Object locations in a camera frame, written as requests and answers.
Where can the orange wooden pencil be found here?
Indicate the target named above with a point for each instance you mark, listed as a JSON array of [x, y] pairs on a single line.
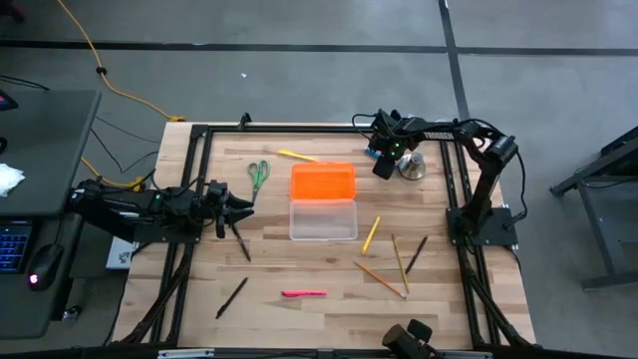
[[380, 279]]

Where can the black pen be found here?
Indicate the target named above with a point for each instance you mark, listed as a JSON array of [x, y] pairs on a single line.
[[416, 254], [231, 298], [241, 244]]

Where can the pink highlighter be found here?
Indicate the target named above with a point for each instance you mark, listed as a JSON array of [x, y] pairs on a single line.
[[304, 293]]

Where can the small silver floor object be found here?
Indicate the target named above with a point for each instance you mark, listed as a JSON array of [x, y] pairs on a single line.
[[73, 313]]

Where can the silver aluminium bracket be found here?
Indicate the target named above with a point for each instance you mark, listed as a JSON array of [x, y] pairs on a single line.
[[463, 355], [184, 354]]

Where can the yellow wooden pencil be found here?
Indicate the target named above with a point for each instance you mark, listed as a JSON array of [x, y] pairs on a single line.
[[400, 264]]

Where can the clear box with orange lid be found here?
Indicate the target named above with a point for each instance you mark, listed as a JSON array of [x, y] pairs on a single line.
[[323, 182]]

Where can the black frame clamp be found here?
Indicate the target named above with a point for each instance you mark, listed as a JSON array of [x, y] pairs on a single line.
[[244, 119]]

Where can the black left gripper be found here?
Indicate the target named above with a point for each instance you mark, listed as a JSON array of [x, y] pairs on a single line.
[[217, 204]]

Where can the white crumpled tissue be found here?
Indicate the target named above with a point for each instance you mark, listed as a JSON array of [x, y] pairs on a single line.
[[10, 179]]

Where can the blue highlighter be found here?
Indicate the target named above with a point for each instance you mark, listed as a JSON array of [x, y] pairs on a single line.
[[371, 153]]

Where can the backlit keyboard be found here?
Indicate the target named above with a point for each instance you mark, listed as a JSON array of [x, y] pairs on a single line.
[[14, 247]]

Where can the black cylindrical object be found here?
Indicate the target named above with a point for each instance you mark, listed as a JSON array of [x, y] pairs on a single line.
[[404, 341]]

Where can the yellow highlighter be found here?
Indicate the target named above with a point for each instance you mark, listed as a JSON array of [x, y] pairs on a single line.
[[296, 155]]

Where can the white printed box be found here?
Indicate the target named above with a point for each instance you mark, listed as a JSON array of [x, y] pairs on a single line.
[[119, 254]]

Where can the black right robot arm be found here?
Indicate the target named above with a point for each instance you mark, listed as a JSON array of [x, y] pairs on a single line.
[[438, 134]]

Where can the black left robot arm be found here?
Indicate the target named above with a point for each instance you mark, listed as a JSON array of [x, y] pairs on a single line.
[[124, 204]]

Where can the black aluminium table frame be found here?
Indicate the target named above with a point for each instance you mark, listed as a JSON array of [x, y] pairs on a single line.
[[324, 129]]

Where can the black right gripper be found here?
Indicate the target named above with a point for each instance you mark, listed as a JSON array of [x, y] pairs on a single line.
[[391, 137]]

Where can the slim yellow pen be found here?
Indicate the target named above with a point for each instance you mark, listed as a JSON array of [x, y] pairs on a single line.
[[371, 235]]

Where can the black side table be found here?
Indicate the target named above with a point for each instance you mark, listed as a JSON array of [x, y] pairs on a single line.
[[625, 149]]

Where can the black device with red light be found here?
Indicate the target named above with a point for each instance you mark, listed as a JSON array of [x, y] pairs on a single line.
[[7, 102]]

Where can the metal cylinder weight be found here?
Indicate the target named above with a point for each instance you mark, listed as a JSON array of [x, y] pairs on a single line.
[[414, 168]]

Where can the black desk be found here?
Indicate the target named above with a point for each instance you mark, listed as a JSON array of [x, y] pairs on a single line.
[[50, 149]]

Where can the black computer mouse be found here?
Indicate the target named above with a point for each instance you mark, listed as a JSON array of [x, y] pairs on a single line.
[[45, 266]]

